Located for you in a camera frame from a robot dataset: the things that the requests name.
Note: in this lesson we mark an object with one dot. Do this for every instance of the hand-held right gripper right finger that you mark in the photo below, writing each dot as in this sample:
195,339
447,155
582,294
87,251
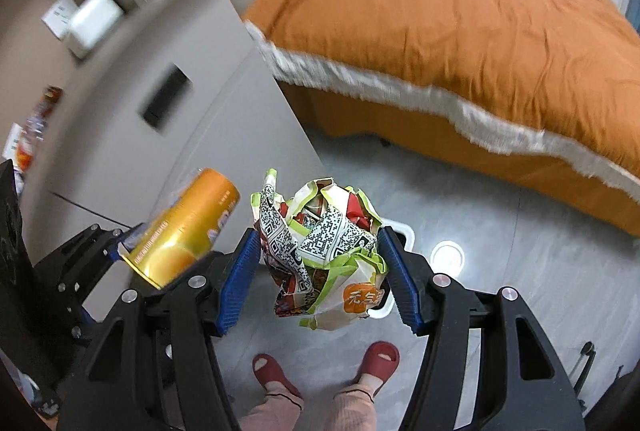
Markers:
397,276

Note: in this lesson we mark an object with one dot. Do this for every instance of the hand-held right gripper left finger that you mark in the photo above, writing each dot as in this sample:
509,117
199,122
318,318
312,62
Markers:
240,281

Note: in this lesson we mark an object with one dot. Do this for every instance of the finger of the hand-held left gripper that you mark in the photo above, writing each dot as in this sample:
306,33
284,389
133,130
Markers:
87,248
95,296

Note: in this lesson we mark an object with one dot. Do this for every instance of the white bin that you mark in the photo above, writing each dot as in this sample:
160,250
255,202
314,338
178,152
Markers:
402,233

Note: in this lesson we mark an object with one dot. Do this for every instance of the orange drink can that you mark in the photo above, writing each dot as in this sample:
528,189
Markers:
195,221

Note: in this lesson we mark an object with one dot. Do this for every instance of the snack wrapper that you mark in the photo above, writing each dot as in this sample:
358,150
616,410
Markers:
320,246

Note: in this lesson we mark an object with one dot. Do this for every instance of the round white floor disc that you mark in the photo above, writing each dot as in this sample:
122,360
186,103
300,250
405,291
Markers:
447,257

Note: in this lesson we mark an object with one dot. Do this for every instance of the person's right red slipper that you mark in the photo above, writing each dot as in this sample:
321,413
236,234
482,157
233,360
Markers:
380,361

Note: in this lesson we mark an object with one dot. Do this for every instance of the person's red slipper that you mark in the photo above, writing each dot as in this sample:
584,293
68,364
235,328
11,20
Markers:
380,361
272,373

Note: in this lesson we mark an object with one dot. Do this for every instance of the person's left red slipper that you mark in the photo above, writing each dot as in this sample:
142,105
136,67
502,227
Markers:
272,373

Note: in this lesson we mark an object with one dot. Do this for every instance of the colourful snack packets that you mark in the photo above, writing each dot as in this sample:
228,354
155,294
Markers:
35,126

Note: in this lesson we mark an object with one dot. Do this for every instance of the orange bed base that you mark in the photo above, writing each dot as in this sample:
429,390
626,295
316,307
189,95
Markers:
450,146

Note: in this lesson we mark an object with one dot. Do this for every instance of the person's legs in pink pants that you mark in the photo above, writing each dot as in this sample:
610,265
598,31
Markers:
310,411

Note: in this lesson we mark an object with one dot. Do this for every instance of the black rectangular object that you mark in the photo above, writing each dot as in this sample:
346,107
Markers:
166,97

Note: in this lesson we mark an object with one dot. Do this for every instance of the white box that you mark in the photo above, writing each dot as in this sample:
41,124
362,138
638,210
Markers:
95,25

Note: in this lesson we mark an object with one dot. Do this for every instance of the black chair base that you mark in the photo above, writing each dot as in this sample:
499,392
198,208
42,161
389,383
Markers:
600,381

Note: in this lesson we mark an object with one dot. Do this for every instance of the white card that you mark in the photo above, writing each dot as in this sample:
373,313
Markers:
57,16

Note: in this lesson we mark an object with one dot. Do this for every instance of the bed with orange cover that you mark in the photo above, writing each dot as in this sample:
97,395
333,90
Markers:
450,26

